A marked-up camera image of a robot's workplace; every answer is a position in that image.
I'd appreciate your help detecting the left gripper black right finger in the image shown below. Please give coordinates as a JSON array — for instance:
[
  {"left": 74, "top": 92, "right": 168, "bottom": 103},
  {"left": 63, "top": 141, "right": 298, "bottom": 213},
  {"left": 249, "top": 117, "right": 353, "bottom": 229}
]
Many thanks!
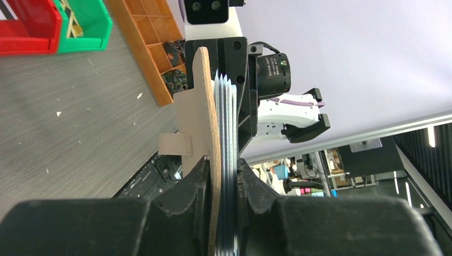
[{"left": 237, "top": 159, "right": 442, "bottom": 255}]

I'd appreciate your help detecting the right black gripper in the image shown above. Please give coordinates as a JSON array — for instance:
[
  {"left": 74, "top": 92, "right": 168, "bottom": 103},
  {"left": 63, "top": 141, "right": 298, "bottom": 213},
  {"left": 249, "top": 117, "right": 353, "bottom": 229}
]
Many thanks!
[{"left": 184, "top": 37, "right": 292, "bottom": 154}]

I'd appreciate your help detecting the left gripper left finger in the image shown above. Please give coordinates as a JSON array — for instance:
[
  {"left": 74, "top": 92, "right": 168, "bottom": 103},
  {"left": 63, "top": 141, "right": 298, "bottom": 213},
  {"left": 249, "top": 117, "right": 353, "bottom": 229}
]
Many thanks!
[{"left": 1, "top": 159, "right": 211, "bottom": 255}]

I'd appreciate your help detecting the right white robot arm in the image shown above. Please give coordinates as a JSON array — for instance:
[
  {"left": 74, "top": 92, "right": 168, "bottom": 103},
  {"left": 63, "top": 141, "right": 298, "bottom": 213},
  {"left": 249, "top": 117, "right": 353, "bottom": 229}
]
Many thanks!
[{"left": 184, "top": 37, "right": 330, "bottom": 153}]

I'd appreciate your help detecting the white striped card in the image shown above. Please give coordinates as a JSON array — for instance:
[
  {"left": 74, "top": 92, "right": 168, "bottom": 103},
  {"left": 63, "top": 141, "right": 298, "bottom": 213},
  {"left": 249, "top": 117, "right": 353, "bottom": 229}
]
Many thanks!
[{"left": 0, "top": 0, "right": 18, "bottom": 20}]

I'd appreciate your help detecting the orange compartment tray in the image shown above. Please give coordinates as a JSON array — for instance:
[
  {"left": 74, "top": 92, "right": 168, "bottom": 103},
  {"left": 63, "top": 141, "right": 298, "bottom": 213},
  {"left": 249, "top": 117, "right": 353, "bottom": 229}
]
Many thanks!
[{"left": 106, "top": 0, "right": 186, "bottom": 106}]

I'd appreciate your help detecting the green plastic bin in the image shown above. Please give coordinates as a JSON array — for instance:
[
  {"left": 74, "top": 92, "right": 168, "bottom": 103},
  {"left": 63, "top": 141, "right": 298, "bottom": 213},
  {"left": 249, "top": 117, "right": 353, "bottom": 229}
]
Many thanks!
[{"left": 54, "top": 0, "right": 112, "bottom": 54}]

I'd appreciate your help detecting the red plastic bin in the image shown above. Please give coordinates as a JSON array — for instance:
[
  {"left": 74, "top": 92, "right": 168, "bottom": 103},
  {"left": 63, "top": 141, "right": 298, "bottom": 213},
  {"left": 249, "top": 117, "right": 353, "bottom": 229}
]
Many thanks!
[{"left": 1, "top": 0, "right": 62, "bottom": 56}]

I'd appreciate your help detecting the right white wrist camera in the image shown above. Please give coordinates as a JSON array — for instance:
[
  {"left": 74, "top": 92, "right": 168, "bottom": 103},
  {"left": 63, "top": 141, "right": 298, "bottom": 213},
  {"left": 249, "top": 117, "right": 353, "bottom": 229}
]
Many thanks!
[{"left": 179, "top": 0, "right": 247, "bottom": 41}]

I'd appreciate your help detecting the black blue cable bundle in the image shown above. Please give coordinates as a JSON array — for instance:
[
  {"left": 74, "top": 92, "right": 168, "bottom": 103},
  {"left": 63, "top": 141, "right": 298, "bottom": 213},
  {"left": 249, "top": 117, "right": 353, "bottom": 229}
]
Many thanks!
[{"left": 162, "top": 69, "right": 188, "bottom": 96}]

